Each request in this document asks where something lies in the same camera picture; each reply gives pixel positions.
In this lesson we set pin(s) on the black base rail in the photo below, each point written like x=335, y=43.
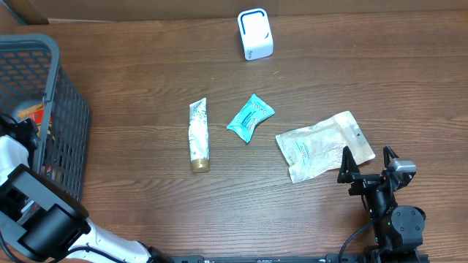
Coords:
x=328, y=258

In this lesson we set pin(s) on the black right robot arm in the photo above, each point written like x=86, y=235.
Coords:
x=398, y=229

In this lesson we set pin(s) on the clear beige zip pouch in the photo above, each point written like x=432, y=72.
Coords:
x=313, y=150

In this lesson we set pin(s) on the dark grey plastic basket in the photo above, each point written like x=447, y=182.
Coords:
x=31, y=73

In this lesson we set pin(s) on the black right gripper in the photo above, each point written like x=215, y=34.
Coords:
x=349, y=172

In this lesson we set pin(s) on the teal wipes packet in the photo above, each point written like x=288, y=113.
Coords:
x=252, y=113

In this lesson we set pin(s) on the white Pantene tube gold cap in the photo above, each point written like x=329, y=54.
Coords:
x=198, y=136

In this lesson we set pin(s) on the brown cardboard backdrop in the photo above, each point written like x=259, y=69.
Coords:
x=41, y=11

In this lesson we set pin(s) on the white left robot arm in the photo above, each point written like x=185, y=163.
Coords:
x=41, y=221

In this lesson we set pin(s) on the red snack package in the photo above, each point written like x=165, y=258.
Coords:
x=35, y=113

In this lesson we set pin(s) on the white barcode scanner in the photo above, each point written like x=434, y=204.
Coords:
x=256, y=36

